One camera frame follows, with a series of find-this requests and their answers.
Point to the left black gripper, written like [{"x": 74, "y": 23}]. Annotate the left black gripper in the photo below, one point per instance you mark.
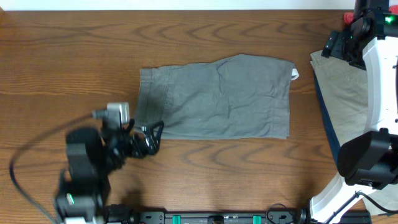
[{"x": 137, "y": 151}]

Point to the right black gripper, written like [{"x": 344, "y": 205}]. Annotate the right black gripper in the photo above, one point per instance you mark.
[{"x": 335, "y": 46}]

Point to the grey shorts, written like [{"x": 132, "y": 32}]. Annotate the grey shorts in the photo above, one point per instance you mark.
[{"x": 242, "y": 96}]

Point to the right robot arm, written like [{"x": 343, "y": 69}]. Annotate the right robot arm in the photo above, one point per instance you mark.
[{"x": 367, "y": 163}]

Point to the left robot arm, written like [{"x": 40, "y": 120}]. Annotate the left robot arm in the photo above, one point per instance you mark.
[{"x": 92, "y": 155}]

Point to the red garment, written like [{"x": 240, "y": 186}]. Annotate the red garment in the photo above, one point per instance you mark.
[{"x": 348, "y": 17}]

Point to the khaki beige shorts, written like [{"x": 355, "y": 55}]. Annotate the khaki beige shorts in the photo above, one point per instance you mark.
[{"x": 345, "y": 92}]

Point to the navy blue garment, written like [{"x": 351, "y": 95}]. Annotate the navy blue garment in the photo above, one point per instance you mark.
[{"x": 330, "y": 132}]

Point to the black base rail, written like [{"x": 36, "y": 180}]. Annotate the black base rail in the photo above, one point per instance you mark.
[{"x": 276, "y": 214}]

